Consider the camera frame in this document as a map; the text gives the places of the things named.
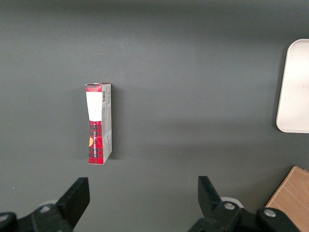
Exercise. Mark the wooden two-drawer cabinet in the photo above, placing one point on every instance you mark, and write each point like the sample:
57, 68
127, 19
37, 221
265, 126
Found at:
293, 193

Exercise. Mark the red plaid cookie box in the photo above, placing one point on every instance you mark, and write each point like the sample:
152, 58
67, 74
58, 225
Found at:
99, 125

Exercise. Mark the cream rectangular plastic tray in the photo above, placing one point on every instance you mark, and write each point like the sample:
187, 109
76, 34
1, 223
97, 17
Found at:
295, 89

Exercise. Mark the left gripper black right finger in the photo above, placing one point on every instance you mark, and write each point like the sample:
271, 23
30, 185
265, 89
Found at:
212, 205

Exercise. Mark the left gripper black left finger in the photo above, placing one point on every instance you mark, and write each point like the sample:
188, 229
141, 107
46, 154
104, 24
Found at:
72, 200

